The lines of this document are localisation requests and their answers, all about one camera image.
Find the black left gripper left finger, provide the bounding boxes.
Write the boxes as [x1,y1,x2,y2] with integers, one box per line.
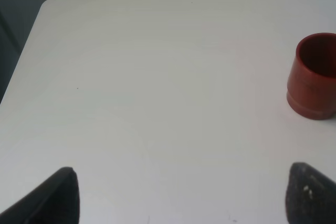
[1,167,80,224]

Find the red plastic cup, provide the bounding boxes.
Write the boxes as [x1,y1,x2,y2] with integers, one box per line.
[287,33,335,120]

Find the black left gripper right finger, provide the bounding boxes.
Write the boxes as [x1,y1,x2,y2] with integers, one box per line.
[285,162,335,224]

